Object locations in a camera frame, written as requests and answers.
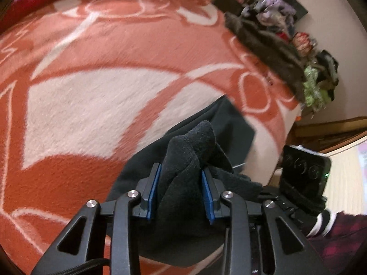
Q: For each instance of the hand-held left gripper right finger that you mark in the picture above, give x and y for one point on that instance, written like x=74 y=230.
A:
x=207 y=194

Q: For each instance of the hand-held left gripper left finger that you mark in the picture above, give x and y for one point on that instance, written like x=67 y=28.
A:
x=154 y=190

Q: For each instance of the black pants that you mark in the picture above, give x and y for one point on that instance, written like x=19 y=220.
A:
x=183 y=154

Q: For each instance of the person's right forearm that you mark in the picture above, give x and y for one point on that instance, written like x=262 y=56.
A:
x=344 y=235

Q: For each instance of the green cloth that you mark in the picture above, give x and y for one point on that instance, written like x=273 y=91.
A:
x=312 y=86

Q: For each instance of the black garment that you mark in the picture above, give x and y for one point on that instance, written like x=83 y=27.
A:
x=329 y=68

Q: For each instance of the orange white floral blanket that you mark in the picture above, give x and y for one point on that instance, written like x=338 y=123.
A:
x=86 y=91

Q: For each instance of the brown fuzzy coat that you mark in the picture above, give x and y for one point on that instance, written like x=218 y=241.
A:
x=269 y=48

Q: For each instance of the red patterned bag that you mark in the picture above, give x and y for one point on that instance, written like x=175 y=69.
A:
x=304 y=43

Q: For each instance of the pile of purple clothes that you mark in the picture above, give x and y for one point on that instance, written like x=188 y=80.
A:
x=272 y=8

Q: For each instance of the dark cabinet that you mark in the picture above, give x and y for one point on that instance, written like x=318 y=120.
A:
x=229 y=3

